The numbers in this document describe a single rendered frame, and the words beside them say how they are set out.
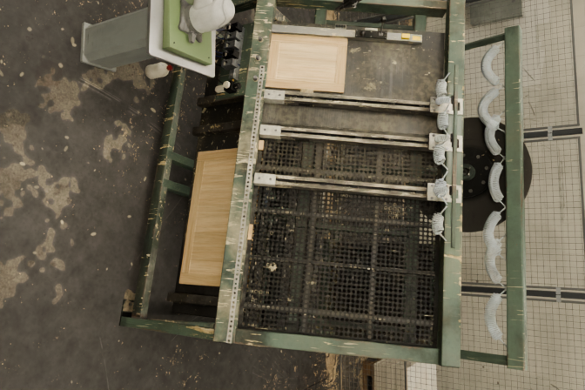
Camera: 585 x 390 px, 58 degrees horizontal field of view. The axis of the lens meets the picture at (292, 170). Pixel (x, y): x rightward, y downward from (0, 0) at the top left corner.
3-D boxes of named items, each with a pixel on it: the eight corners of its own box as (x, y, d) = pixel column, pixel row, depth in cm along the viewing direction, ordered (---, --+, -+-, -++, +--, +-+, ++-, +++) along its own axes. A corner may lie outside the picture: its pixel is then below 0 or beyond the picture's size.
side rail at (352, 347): (238, 327, 296) (236, 328, 286) (434, 347, 291) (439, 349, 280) (237, 342, 294) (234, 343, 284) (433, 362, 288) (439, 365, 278)
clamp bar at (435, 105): (265, 90, 326) (262, 74, 303) (458, 105, 320) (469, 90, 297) (264, 105, 324) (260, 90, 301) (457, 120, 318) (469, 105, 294)
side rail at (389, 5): (277, -2, 350) (276, -11, 339) (443, 10, 344) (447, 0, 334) (276, 6, 348) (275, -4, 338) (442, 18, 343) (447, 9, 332)
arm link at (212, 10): (191, 32, 277) (225, 22, 266) (184, -3, 276) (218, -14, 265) (210, 34, 291) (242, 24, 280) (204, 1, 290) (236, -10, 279)
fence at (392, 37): (272, 27, 338) (272, 23, 334) (420, 37, 333) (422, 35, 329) (272, 34, 337) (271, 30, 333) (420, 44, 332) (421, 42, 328)
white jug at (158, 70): (145, 63, 361) (165, 57, 350) (156, 69, 369) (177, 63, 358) (143, 76, 358) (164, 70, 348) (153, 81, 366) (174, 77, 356)
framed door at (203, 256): (200, 152, 366) (198, 151, 364) (264, 146, 336) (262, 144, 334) (181, 283, 343) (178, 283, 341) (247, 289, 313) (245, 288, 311)
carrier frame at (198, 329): (171, 16, 385) (263, -11, 341) (276, 89, 496) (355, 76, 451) (118, 326, 329) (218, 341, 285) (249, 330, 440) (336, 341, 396)
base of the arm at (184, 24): (177, 35, 276) (184, 32, 273) (180, -2, 281) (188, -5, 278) (199, 50, 291) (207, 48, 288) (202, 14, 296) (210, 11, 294)
